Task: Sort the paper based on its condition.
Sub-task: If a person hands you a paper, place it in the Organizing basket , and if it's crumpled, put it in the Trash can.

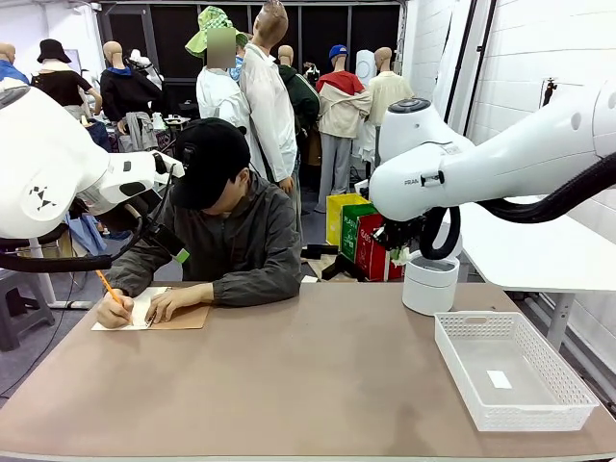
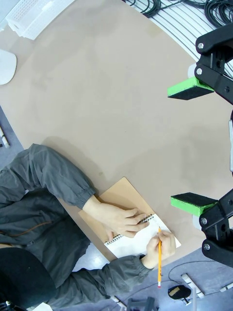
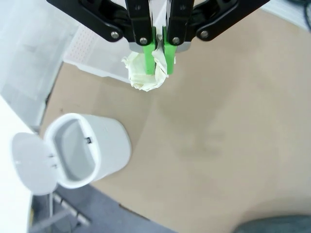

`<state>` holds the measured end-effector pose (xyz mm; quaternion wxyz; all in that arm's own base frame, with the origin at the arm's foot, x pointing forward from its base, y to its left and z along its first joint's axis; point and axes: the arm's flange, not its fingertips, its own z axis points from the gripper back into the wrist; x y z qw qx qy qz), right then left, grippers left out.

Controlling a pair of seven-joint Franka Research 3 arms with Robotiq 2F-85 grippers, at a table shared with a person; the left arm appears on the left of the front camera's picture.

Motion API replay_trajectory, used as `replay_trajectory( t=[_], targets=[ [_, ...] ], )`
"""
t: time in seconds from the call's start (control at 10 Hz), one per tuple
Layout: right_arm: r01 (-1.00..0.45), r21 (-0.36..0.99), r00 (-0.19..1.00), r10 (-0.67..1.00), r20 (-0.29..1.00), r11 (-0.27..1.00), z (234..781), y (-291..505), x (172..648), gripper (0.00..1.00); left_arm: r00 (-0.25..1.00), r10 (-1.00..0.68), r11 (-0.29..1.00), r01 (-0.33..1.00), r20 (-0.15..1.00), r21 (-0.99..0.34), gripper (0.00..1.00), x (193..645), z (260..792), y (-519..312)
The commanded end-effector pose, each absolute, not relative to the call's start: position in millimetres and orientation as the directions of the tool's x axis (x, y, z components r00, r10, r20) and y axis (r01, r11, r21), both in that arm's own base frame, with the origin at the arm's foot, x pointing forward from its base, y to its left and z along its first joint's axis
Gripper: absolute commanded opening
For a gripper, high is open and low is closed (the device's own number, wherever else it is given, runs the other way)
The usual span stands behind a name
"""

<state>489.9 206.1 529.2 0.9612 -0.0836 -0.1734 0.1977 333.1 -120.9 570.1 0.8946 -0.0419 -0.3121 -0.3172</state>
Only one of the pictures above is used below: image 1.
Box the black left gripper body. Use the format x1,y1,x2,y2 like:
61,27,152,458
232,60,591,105
97,189,166,233

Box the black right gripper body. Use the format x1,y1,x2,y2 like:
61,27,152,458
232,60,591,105
372,216,427,249

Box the orange pencil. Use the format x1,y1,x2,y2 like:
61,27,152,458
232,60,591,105
93,269,134,325

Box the brown spiral notebook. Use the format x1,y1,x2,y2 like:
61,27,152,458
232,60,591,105
90,286,213,332

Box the person's right forearm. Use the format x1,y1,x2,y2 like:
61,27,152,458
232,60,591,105
105,244,180,300

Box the person's left forearm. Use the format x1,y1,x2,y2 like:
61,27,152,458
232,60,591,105
198,272,303,308

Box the person's left hand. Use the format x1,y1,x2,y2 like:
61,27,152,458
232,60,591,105
145,284,203,324

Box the person's right hand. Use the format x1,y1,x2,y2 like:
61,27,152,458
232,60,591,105
96,288,138,330

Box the red recycling bin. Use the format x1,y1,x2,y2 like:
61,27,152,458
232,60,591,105
354,214,408,283

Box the white round trash bin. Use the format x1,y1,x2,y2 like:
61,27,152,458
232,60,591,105
401,234,465,318

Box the green recycling bin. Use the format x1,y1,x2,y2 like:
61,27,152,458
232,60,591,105
340,203,386,264

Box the blue cloth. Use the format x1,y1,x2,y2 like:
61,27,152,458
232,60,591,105
64,213,110,257

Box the black floor stand base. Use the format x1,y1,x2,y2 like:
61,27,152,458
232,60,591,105
302,244,368,283

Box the yellow recycling bin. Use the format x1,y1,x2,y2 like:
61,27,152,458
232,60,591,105
325,192,372,247

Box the person in grey jacket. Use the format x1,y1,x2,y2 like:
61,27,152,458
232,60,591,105
104,117,304,308

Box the black baseball cap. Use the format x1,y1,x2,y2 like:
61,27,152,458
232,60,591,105
168,117,252,211

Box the white desk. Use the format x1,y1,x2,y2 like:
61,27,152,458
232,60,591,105
26,237,93,310

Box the mannequin black sweater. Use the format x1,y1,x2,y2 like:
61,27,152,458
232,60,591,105
99,40,170,153

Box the large white table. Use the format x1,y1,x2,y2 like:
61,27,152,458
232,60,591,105
451,193,616,351

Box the mannequin red cream jacket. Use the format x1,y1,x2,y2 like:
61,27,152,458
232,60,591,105
315,44,373,215

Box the grey stool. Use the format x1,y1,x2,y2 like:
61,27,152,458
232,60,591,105
0,268,57,353

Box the mannequin white shirt green hat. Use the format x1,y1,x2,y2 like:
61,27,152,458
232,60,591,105
185,5,252,127

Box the mannequin cream shirt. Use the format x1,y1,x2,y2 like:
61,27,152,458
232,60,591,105
367,46,416,124

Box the mannequin black top jeans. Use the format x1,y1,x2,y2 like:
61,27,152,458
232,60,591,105
30,38,104,122

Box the white label in basket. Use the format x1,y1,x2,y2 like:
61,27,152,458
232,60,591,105
485,369,514,390

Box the mannequin dark green jacket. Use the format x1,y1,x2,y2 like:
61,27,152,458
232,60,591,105
277,44,321,134

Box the tall haired mannequin white shirt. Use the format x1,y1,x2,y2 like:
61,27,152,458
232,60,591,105
239,0,300,194

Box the white hooded figure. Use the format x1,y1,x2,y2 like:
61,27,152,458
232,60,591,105
355,48,378,83

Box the black bucket hat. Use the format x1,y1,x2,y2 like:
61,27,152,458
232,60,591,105
37,38,73,65

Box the green checked sun hat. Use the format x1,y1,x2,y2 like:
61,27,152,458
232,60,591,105
184,5,249,61

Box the white perforated plastic basket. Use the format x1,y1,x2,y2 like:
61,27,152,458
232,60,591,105
433,310,601,433

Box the mannequin blue white jacket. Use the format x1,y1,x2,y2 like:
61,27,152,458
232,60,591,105
0,42,31,86

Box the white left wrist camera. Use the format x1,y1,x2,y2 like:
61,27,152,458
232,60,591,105
150,149,187,179

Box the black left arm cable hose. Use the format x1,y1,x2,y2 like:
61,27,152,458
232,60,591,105
0,211,146,275

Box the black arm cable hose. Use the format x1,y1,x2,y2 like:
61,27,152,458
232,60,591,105
0,211,146,275
417,150,616,262

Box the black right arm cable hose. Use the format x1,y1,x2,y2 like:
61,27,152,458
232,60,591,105
417,150,616,262

